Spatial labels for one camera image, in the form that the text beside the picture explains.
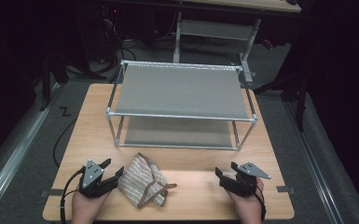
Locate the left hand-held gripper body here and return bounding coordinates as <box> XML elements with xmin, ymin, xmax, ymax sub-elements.
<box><xmin>78</xmin><ymin>159</ymin><xmax>118</xmax><ymax>199</ymax></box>

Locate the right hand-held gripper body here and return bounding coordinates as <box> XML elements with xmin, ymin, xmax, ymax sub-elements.
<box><xmin>221</xmin><ymin>161</ymin><xmax>272</xmax><ymax>198</ymax></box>

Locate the metal wire shelf rack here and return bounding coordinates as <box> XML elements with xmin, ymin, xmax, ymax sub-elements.
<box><xmin>105</xmin><ymin>60</ymin><xmax>258</xmax><ymax>151</ymax></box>

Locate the person's right hand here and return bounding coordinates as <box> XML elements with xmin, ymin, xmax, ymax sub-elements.
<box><xmin>227</xmin><ymin>178</ymin><xmax>265</xmax><ymax>224</ymax></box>

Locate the person's left hand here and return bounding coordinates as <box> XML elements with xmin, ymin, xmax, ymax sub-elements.
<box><xmin>71</xmin><ymin>189</ymin><xmax>111</xmax><ymax>224</ymax></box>

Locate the grey tape strip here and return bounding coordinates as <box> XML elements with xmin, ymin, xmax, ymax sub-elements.
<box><xmin>40</xmin><ymin>188</ymin><xmax>63</xmax><ymax>199</ymax></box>
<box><xmin>275</xmin><ymin>185</ymin><xmax>296</xmax><ymax>195</ymax></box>

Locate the black metal stand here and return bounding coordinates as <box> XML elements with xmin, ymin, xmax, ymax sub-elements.
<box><xmin>38</xmin><ymin>54</ymin><xmax>71</xmax><ymax>112</ymax></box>
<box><xmin>253</xmin><ymin>74</ymin><xmax>309</xmax><ymax>132</ymax></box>

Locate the dark computer tower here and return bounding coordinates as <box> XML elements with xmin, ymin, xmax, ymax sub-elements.
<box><xmin>101</xmin><ymin>5</ymin><xmax>122</xmax><ymax>63</ymax></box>

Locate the grey metal desk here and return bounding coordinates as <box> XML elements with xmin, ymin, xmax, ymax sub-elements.
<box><xmin>172</xmin><ymin>0</ymin><xmax>302</xmax><ymax>87</ymax></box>

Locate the right hand-held gripper cable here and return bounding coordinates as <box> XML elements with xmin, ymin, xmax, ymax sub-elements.
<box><xmin>255</xmin><ymin>183</ymin><xmax>267</xmax><ymax>222</ymax></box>

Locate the hand-held gripper cable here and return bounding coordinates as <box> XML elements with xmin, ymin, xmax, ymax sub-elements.
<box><xmin>255</xmin><ymin>183</ymin><xmax>267</xmax><ymax>222</ymax></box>
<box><xmin>60</xmin><ymin>166</ymin><xmax>87</xmax><ymax>224</ymax></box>

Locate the left hand-held gripper cable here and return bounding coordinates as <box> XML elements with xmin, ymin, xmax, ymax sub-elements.
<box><xmin>60</xmin><ymin>166</ymin><xmax>87</xmax><ymax>224</ymax></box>

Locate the black floor cable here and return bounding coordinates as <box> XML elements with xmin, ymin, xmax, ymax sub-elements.
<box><xmin>52</xmin><ymin>116</ymin><xmax>78</xmax><ymax>169</ymax></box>

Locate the metal floor rail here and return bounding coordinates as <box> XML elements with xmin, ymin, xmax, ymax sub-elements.
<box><xmin>283</xmin><ymin>99</ymin><xmax>344</xmax><ymax>224</ymax></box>
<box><xmin>0</xmin><ymin>82</ymin><xmax>62</xmax><ymax>216</ymax></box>

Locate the bundle of black cables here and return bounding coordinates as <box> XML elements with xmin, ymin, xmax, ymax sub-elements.
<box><xmin>99</xmin><ymin>38</ymin><xmax>138</xmax><ymax>83</ymax></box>

